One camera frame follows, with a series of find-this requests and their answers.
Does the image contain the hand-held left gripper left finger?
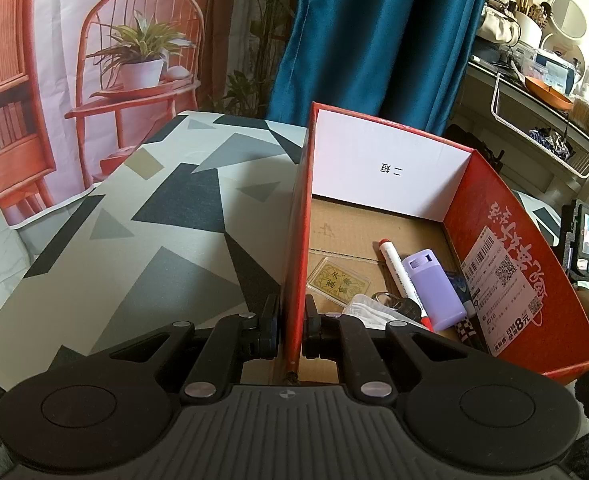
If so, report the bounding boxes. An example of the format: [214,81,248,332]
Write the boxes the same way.
[109,293,282,406]

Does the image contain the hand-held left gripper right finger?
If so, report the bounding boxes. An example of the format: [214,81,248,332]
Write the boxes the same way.
[301,293,490,406]

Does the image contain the red cardboard box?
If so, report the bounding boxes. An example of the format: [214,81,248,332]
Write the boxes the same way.
[280,101,589,387]

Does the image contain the gold card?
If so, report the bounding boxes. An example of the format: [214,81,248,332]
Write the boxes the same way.
[306,255,372,302]

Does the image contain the white packaged face mask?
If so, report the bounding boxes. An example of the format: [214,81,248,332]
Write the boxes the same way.
[341,294,401,332]

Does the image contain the white marker with red cap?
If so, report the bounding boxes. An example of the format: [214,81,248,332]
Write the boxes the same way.
[377,239,433,332]

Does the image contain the blue patterned packets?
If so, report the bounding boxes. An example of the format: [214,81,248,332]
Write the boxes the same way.
[528,127,571,159]

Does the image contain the blue packet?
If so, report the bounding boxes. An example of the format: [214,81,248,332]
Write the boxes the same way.
[444,270,473,312]

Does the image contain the purple plastic bottle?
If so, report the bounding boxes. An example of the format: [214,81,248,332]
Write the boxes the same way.
[401,249,468,332]

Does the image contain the checkered pen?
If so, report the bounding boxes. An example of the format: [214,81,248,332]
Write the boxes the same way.
[454,310,491,354]

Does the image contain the orange bowl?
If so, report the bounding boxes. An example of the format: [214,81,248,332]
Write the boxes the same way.
[524,77,575,111]

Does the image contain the blue and white box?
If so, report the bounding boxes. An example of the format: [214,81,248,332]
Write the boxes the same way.
[534,50,583,94]

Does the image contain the makeup brush holder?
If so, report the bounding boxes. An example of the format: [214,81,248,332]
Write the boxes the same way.
[505,0,551,47]

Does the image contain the round white mirror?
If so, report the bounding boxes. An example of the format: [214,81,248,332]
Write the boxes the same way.
[544,0,588,44]

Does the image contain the white cloth bag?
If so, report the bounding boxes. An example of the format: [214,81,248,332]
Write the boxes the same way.
[477,0,523,44]

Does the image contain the blue curtain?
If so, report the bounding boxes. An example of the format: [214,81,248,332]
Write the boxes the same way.
[266,0,496,137]

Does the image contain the printed room backdrop cloth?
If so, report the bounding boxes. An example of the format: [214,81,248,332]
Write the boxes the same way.
[0,0,308,232]

